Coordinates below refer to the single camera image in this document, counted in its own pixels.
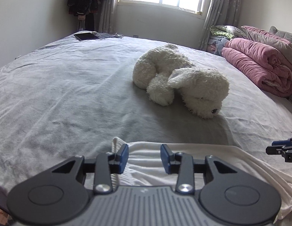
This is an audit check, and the pink grey pillow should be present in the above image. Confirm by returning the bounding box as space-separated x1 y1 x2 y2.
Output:
241 26 292 64

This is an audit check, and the floral patterned bedding pile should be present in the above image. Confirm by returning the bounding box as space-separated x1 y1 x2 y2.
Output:
206 25 247 56

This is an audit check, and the pink folded quilt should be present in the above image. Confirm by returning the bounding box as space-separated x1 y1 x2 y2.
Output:
221 38 292 97

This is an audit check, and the white plush dog toy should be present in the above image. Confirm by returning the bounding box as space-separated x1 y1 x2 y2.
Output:
132 44 230 119

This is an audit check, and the white garment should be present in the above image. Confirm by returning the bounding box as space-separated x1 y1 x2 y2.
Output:
84 136 292 221

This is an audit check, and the grey bed sheet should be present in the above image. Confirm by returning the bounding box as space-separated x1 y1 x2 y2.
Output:
0 35 292 192

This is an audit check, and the grey patterned curtain left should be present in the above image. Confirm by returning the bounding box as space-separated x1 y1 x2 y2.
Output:
98 0 118 34

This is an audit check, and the grey patterned curtain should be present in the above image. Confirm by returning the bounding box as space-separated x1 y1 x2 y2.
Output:
198 0 241 50
98 0 118 34

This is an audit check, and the grey patterned curtain right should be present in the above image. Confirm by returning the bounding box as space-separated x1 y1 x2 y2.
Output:
198 0 241 50

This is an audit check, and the black tablet on bed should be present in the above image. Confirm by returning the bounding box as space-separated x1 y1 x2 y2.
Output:
74 32 99 41

